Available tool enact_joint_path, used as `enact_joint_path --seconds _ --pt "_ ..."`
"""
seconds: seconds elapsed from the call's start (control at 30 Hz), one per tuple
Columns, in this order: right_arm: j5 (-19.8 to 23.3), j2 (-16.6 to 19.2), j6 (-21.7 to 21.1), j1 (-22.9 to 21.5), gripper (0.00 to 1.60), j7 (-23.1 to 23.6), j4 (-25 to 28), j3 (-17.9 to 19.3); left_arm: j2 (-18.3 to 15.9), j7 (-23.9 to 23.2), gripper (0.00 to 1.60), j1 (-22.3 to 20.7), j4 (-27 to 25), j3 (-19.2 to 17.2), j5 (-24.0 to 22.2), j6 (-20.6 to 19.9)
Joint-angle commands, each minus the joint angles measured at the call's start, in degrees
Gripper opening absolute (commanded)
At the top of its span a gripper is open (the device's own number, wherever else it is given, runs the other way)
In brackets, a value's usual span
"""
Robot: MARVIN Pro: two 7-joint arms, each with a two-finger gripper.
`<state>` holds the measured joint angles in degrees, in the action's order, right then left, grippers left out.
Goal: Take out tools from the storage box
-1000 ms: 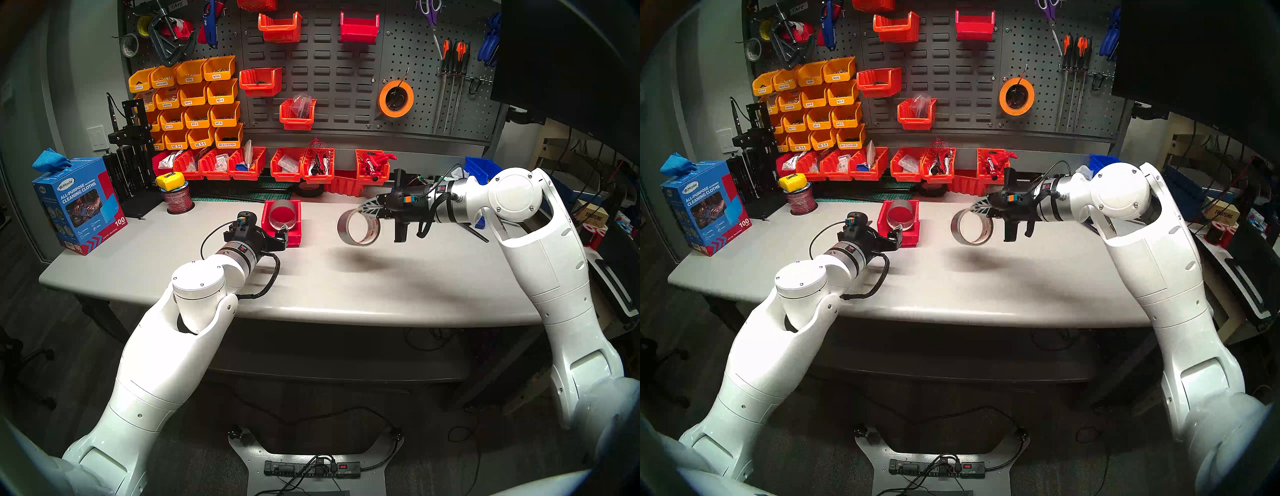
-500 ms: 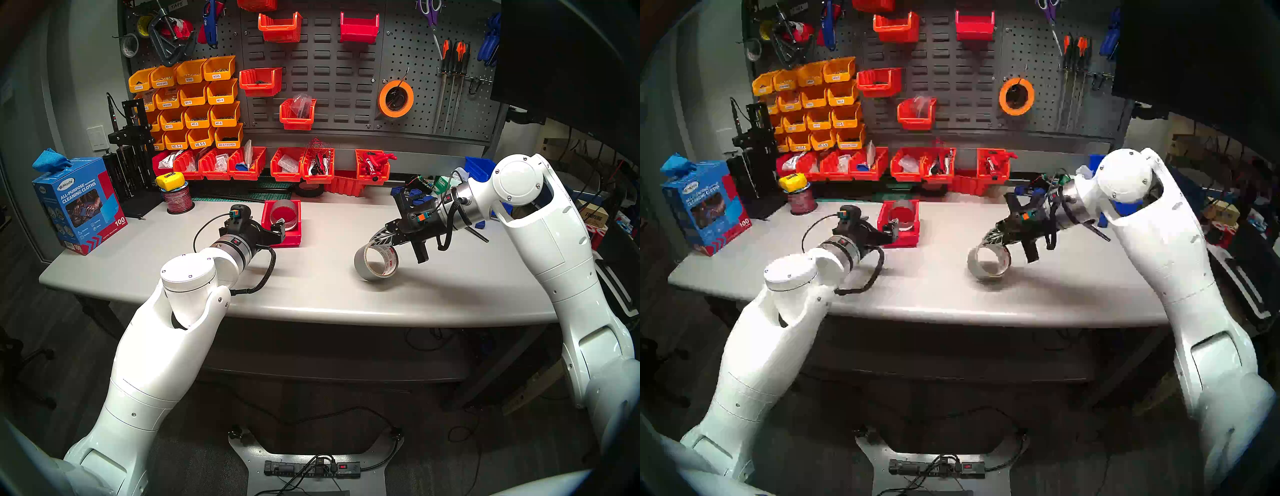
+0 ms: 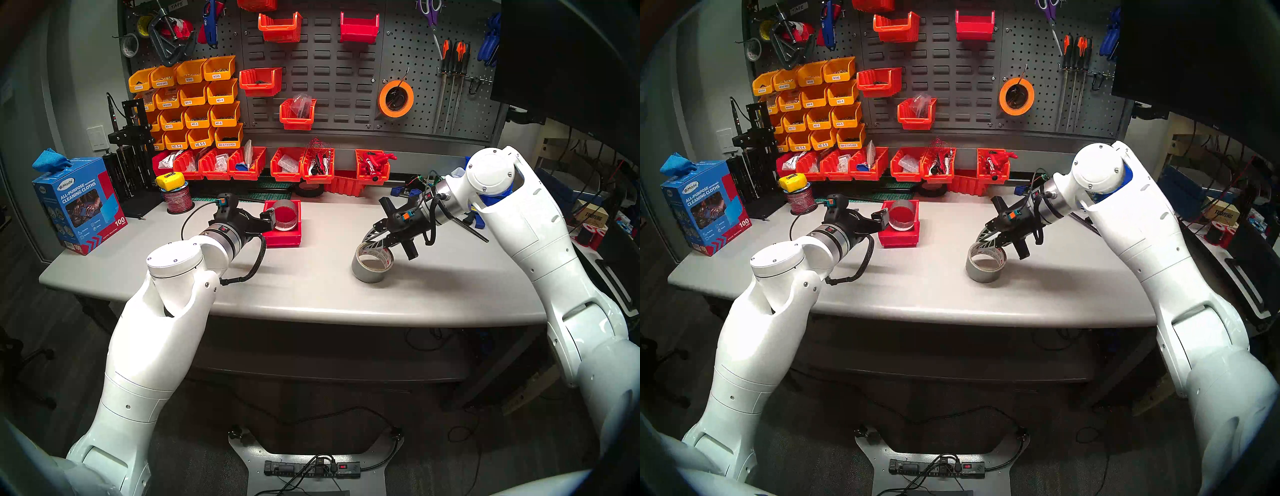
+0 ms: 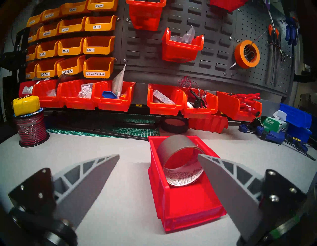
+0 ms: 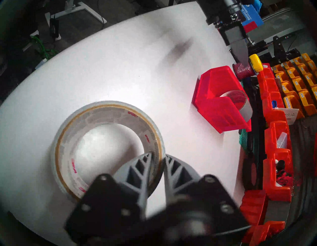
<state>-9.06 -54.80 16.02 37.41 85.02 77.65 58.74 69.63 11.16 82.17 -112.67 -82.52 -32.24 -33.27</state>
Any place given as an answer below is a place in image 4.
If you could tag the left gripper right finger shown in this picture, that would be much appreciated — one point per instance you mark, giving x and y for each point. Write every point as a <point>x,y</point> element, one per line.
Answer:
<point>230,188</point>

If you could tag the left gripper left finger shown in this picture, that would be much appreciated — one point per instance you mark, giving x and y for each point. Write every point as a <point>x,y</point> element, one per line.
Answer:
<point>81,183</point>

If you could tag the red storage bin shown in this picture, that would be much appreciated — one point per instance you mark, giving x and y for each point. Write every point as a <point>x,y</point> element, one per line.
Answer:
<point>188,205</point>

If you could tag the grey duct tape roll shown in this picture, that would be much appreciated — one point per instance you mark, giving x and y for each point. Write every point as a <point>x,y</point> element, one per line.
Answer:
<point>173,143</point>

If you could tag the Kimtech tissue box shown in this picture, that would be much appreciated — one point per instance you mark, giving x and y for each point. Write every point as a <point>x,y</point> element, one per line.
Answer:
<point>272,124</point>

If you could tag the small blue clamp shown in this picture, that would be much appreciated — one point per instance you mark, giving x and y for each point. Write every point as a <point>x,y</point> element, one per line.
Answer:
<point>244,127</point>

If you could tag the green cutting mat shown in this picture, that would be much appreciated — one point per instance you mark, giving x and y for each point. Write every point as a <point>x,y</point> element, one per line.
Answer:
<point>138,131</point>

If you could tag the blue bar clamp yellow label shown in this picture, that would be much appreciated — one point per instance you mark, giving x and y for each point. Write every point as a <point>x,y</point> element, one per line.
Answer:
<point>298,146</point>

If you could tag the blue plastic bin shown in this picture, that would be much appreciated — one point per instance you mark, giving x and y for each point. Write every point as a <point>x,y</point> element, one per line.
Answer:
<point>297,115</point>
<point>301,132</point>

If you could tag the black tape roll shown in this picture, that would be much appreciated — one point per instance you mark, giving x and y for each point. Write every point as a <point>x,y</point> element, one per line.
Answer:
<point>164,125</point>

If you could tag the blue plastic cap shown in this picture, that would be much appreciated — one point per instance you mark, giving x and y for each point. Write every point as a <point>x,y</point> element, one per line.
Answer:
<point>109,94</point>

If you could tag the yellow tape measure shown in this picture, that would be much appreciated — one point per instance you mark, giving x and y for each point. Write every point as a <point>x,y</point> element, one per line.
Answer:
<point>26,105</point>

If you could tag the tall clear plastic bag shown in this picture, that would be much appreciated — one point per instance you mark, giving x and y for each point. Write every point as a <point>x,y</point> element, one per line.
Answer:
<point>118,81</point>

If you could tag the white label bag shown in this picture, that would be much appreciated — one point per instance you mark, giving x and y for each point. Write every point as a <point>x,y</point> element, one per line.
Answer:
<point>28,89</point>

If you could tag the yellow bin labelled M4-0.7 HEX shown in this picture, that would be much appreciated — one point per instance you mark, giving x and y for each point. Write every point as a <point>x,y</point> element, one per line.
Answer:
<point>99,70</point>

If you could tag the yellow bin labelled M2.5-5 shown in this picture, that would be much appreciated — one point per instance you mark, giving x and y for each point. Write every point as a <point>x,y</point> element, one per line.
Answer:
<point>71,69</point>

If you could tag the yellow bin labelled M2.5-6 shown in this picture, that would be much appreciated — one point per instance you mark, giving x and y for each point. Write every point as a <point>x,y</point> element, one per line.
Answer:
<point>48,72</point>

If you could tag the yellow bin labelled M2.5-8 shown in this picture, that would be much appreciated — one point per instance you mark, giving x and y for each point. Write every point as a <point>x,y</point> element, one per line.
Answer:
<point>31,73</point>

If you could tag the orange tape roll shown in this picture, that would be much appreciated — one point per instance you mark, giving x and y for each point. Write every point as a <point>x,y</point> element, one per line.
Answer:
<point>239,55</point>

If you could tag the yellow bin labelled M3-8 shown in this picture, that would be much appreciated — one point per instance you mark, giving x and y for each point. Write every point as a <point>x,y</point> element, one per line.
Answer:
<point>70,49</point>

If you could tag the yellow bin labelled M3-12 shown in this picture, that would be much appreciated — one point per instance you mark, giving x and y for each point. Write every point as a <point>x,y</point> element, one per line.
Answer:
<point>47,52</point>

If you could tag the yellow bin labelled M3-6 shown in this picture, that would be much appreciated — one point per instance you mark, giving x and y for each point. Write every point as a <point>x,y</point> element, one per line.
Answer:
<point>99,49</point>

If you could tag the yellow screw bin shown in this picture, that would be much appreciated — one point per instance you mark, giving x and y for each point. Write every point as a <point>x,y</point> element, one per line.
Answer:
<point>32,55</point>
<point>34,37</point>

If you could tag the black metal stand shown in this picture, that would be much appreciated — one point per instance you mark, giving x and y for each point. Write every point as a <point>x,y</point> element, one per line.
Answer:
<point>14,58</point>

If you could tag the yellow bin labelled M4X4X6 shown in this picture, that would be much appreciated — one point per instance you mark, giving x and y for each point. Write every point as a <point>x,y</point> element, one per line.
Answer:
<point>49,32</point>

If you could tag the yellow bin labelled M4-6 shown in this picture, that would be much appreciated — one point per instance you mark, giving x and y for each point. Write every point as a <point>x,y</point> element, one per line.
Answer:
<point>71,27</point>

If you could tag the orange black screwdriver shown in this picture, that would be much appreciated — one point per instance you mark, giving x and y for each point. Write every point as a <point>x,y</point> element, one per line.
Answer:
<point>277,37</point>
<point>270,33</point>

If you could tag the yellow bin labelled M3-4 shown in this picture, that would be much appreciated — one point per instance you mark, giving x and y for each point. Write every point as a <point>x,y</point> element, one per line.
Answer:
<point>100,26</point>

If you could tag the yellow bin labelled M3X14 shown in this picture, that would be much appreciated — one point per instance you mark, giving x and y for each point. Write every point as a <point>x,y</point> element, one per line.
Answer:
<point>34,22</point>

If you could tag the yellow bin labelled M3X8 BAO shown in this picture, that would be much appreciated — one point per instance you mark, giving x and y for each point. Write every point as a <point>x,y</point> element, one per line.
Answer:
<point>50,16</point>

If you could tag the yellow bin labelled M3X6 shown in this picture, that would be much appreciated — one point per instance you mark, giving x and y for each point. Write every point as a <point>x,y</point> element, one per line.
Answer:
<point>101,6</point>

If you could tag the deep red plastic bin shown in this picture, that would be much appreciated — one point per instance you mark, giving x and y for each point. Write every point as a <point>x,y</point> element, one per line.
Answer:
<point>227,5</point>

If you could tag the grey pegboard wall panel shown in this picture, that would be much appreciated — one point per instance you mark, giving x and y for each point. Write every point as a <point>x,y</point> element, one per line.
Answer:
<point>148,49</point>

